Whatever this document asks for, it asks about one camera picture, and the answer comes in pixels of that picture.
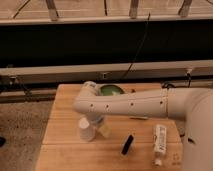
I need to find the white toothpaste tube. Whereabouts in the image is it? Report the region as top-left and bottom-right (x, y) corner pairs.
(153, 124), (167, 166)

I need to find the metal rail beam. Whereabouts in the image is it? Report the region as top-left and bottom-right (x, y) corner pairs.
(0, 60), (213, 84)

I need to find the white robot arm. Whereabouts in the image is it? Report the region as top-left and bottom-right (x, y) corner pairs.
(73, 81), (213, 171)

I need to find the black hanging cable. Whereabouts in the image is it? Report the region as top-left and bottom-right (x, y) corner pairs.
(116, 12), (152, 83)

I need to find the green ceramic bowl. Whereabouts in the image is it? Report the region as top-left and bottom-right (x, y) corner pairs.
(100, 84), (124, 96)

